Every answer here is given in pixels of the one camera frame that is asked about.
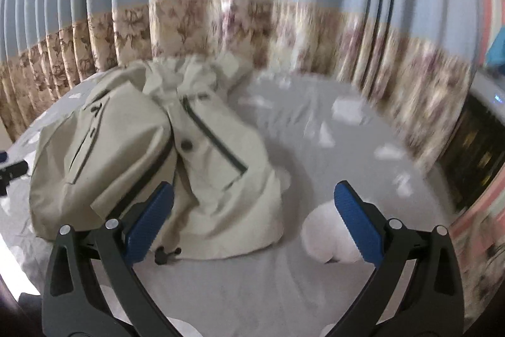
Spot beige hooded jacket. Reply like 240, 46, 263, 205
29, 52, 284, 260

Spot dark wooden cabinet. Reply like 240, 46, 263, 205
438, 94, 504, 211

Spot grey animal print bedsheet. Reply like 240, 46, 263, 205
0, 68, 459, 337

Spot blue floral curtain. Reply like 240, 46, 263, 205
1, 0, 484, 171

